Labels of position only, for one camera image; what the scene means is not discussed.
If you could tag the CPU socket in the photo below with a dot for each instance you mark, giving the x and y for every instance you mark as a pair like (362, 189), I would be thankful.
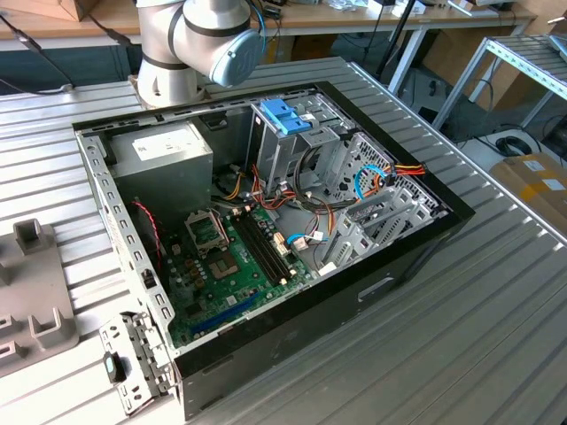
(223, 265)

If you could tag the grey metal disk bay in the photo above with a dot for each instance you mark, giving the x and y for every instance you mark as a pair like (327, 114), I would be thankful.
(354, 230)

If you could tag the green motherboard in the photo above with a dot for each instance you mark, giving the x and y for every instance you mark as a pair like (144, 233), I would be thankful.
(208, 296)

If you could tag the black open PC case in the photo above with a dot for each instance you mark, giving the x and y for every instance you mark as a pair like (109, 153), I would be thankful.
(310, 323)

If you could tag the grey power supply unit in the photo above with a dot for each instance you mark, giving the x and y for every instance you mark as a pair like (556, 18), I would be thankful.
(164, 181)

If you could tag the white board connector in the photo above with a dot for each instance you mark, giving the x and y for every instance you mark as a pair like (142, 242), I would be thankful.
(280, 245)

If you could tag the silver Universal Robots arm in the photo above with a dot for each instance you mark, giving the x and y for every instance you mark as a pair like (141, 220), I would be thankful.
(199, 26)

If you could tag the metal expansion card bracket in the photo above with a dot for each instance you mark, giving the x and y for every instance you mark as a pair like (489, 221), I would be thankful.
(142, 354)

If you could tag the blue plastic cage latch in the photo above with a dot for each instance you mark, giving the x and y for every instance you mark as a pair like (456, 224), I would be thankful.
(283, 113)

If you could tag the wooden desk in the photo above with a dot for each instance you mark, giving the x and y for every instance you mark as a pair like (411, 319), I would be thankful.
(345, 20)

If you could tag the grey metal drive cage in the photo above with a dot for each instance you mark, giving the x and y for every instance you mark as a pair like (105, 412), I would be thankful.
(270, 150)

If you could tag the black case latch knob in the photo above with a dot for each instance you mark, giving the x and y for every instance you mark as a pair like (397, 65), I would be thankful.
(114, 367)

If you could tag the black RAM slot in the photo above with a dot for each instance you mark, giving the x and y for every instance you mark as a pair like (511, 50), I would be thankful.
(253, 248)
(275, 248)
(268, 248)
(261, 248)

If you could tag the brown cardboard box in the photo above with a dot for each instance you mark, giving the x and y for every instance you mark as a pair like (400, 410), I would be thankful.
(53, 6)

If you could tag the grey metal slat shelf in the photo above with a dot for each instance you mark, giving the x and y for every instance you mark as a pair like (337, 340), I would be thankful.
(522, 55)

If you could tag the blue expansion slot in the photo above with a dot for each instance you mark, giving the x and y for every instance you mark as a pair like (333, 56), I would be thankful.
(226, 312)

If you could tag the black stand pole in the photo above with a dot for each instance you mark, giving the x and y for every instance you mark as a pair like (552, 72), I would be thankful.
(398, 31)

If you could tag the grey parts rack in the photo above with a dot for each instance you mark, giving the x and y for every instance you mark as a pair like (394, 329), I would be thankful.
(40, 283)

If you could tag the cardboard box with yellow tape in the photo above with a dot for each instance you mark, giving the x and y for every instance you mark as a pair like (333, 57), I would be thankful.
(531, 186)

